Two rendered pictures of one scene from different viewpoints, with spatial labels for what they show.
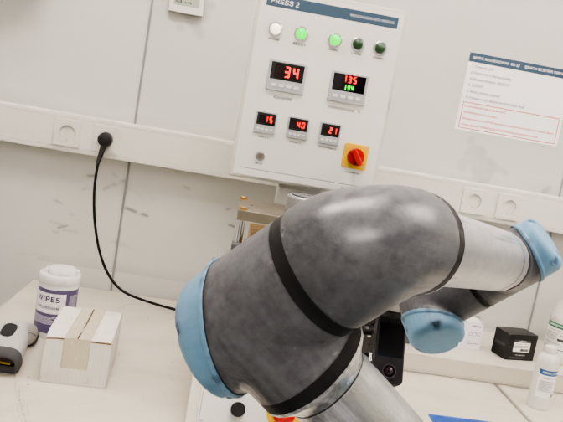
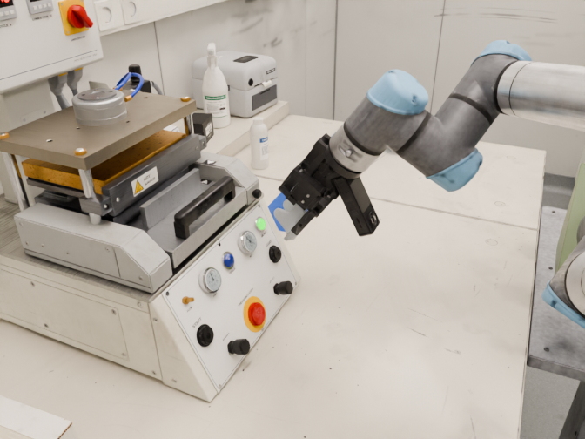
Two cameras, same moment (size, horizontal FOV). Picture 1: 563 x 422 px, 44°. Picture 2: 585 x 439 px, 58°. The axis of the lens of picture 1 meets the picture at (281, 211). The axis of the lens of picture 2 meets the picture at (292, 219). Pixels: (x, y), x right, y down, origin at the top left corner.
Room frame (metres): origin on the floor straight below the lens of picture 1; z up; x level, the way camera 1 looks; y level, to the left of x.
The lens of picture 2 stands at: (0.75, 0.51, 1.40)
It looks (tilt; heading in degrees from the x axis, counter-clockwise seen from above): 31 degrees down; 300
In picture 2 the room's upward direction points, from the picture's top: 1 degrees counter-clockwise
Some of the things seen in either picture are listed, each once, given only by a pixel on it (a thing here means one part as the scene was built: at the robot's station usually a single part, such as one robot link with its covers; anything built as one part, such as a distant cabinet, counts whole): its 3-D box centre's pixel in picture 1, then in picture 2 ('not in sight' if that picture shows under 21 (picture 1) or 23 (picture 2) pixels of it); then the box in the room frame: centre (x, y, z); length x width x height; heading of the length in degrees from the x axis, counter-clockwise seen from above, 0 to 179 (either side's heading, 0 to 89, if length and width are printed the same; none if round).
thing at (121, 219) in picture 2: not in sight; (116, 187); (1.42, -0.04, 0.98); 0.20 x 0.17 x 0.03; 95
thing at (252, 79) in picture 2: not in sight; (236, 82); (1.80, -0.96, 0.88); 0.25 x 0.20 x 0.17; 179
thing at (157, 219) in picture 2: not in sight; (139, 199); (1.37, -0.05, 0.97); 0.30 x 0.22 x 0.08; 5
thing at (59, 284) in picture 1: (56, 301); not in sight; (1.44, 0.45, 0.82); 0.09 x 0.09 x 0.15
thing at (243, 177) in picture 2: not in sight; (198, 172); (1.35, -0.19, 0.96); 0.26 x 0.05 x 0.07; 5
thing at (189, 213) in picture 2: not in sight; (206, 205); (1.23, -0.06, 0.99); 0.15 x 0.02 x 0.04; 95
